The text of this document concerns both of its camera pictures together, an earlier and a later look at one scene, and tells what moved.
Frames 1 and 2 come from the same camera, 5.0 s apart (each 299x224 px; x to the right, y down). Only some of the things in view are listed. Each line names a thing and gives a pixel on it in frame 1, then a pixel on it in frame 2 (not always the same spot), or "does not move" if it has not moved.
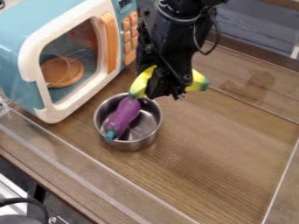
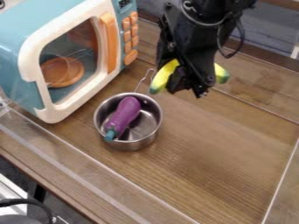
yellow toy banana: [199, 83] to [159, 80]
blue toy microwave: [63, 50] does not move
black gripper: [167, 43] to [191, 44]
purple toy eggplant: [127, 109] does not move
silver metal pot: [143, 133] does not move
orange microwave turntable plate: [60, 72] does not move
